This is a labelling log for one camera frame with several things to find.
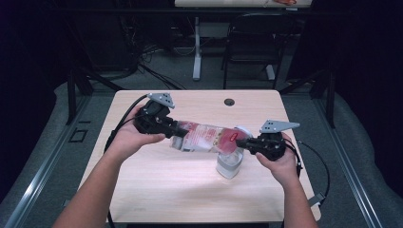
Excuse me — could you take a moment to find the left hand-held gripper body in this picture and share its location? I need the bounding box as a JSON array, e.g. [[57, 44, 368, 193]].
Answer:
[[134, 92, 176, 136]]

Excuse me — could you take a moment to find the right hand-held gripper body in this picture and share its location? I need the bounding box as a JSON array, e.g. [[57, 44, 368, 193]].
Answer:
[[250, 119, 300, 161]]

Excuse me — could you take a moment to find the white container lid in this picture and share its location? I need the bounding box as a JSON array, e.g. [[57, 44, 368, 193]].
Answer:
[[234, 125, 254, 137]]

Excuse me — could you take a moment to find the white square container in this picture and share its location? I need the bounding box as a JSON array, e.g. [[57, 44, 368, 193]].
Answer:
[[216, 146, 245, 181]]

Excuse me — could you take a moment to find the red and white refill pouch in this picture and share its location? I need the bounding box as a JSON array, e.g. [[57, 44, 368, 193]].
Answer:
[[169, 120, 251, 156]]

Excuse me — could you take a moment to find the person's right hand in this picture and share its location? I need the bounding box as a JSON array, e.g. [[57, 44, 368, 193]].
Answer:
[[256, 132, 300, 188]]

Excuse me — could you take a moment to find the person's left hand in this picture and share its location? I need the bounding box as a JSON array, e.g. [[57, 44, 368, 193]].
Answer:
[[110, 104, 166, 160]]

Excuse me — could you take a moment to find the white desk foot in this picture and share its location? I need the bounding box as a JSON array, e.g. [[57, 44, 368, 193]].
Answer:
[[265, 64, 277, 81]]

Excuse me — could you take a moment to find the black metal stand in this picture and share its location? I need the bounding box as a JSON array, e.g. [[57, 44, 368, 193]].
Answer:
[[278, 67, 337, 129], [65, 67, 125, 126]]

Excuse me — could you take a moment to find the white desk leg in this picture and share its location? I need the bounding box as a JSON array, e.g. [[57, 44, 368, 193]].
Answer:
[[192, 16, 203, 82]]

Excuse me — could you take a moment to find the square floor socket plate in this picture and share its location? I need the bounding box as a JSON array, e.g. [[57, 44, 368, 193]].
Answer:
[[68, 127, 89, 143]]

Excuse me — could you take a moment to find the black folding chair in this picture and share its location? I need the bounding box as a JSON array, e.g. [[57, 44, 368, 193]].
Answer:
[[221, 12, 297, 90]]

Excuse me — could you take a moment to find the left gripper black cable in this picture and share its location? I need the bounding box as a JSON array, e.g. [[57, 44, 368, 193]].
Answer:
[[104, 93, 150, 154]]

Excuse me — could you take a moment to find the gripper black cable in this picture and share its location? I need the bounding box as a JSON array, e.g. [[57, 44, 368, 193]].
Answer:
[[284, 138, 331, 200], [104, 93, 150, 154]]

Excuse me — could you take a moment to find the tangle of floor cables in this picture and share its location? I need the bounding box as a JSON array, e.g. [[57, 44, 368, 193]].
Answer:
[[119, 18, 188, 91]]

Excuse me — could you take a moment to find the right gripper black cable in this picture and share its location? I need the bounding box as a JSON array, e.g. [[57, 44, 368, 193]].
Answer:
[[284, 138, 331, 200]]

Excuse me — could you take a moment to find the metal floor rail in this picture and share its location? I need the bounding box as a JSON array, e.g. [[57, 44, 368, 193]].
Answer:
[[313, 98, 385, 228], [3, 94, 92, 228]]

